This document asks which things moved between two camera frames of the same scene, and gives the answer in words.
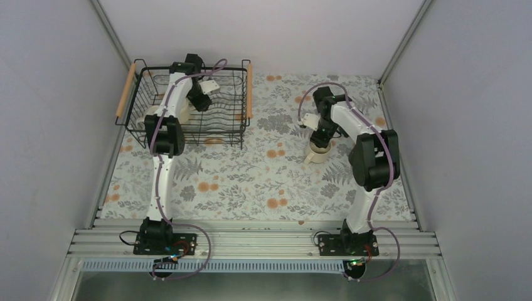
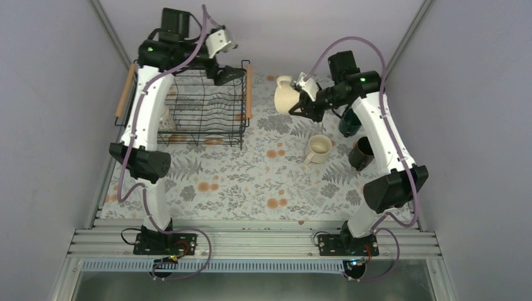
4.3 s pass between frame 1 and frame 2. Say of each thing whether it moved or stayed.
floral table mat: stayed
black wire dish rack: stayed
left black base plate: stayed
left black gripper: moved
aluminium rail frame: stayed
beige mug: stayed
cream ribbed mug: moved
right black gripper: moved
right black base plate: stayed
